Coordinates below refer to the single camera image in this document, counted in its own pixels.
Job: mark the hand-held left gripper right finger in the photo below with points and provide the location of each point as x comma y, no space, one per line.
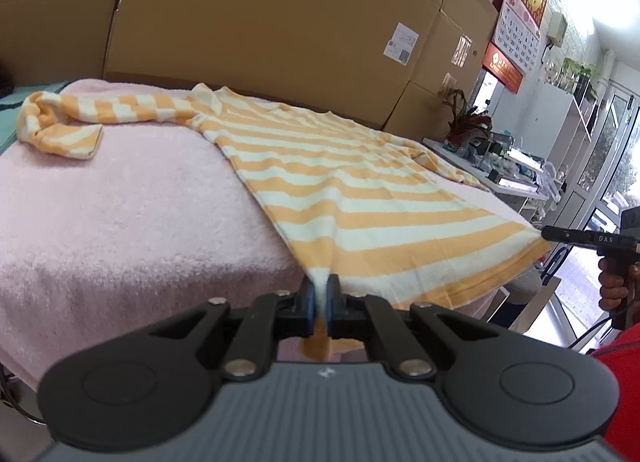
331,309

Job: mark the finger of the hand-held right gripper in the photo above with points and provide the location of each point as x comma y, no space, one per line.
565,236

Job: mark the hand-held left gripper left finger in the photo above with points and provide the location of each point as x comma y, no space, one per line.
311,309

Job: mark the orange white striped shirt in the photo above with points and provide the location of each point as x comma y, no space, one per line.
325,182

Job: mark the person's right hand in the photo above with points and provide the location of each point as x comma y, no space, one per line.
610,287

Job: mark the grey padded stool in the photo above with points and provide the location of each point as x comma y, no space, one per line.
525,287

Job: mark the glass door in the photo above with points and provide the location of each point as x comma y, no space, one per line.
615,152

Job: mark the assorted small desk items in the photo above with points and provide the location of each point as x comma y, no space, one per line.
500,152

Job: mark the white cabinet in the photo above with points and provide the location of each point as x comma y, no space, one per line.
555,112

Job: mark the person's red shirt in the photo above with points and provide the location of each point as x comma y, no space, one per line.
622,382

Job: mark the white desk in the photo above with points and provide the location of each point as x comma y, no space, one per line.
445,149

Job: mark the dark red leafed potted plant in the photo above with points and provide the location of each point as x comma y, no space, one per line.
467,122

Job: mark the green plants on cabinet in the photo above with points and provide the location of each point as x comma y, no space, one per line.
575,73

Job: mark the low plain cardboard box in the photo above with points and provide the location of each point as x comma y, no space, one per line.
420,112

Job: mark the pink terry blanket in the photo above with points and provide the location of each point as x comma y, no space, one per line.
125,222

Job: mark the cardboard box with printed marks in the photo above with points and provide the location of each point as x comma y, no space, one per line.
465,27

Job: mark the large wide cardboard box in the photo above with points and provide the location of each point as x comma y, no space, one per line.
275,27

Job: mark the teal bed sheet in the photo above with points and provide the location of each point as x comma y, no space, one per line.
10,122

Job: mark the cardboard box with small label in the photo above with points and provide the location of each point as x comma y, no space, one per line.
60,12

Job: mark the white wall electrical box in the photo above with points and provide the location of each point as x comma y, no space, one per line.
556,28

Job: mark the red wall calendar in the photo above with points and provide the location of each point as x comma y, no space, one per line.
522,17

